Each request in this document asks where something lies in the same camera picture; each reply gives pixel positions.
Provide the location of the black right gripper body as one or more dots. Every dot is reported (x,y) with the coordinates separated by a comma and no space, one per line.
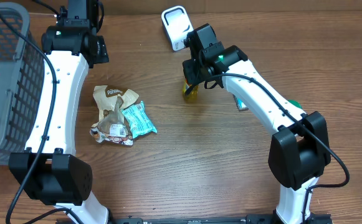
(195,71)

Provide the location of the yellow bottle with silver cap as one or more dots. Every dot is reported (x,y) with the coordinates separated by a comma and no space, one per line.
(190,93)

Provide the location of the teal white small packet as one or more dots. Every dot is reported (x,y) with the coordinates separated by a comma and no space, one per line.
(240,105)

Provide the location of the teal white large packet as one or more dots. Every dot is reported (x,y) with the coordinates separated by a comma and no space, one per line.
(138,121)

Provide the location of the green lid white jar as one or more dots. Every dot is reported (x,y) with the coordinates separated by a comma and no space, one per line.
(293,103)

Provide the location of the brown snack package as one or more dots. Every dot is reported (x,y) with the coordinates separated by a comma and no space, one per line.
(111,124)

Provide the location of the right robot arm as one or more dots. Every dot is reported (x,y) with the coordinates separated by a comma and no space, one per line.
(299,145)

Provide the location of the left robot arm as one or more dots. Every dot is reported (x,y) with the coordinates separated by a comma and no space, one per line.
(48,169)

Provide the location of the white barcode scanner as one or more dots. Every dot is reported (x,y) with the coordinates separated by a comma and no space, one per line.
(176,25)

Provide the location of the grey plastic shopping basket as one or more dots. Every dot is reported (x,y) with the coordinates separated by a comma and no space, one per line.
(21,79)

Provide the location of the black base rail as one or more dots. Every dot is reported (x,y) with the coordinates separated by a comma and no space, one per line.
(196,221)

